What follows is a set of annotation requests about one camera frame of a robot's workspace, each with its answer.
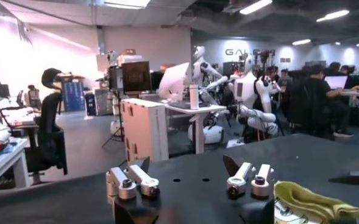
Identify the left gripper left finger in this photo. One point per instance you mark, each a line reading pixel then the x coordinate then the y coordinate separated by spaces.
pixel 127 185

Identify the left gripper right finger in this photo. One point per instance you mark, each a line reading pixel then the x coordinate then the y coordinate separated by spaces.
pixel 243 179

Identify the yellow-green t-shirt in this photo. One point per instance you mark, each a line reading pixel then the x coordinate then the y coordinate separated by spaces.
pixel 307 199

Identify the black table cover cloth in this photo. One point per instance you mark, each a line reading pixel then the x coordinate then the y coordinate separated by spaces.
pixel 304 158

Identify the tall white cardboard box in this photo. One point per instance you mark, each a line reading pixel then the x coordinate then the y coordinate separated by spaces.
pixel 142 128

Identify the small white standing desk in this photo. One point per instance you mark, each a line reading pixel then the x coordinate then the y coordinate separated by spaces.
pixel 197 111

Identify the seated person in black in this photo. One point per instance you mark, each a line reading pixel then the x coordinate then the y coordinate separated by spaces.
pixel 316 100

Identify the white humanoid robot right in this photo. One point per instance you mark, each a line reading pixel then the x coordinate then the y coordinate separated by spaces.
pixel 246 88

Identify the black office chair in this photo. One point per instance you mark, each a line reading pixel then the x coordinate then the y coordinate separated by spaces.
pixel 51 128

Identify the white water bottle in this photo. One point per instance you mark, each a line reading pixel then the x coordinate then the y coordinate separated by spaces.
pixel 194 97

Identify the laptop with bright screen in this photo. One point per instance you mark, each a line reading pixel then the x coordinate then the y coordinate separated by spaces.
pixel 336 82

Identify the blue cabinet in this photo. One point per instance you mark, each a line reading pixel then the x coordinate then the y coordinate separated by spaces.
pixel 73 95

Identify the black monitor on stand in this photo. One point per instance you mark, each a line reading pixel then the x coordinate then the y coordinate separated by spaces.
pixel 136 76

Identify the white curved board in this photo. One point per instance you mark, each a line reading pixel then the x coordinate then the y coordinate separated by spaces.
pixel 173 82

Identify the large white desk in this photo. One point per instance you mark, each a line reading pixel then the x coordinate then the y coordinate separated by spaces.
pixel 2 164

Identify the ceiling light tube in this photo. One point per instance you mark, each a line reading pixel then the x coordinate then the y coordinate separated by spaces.
pixel 255 6
pixel 333 16
pixel 301 42

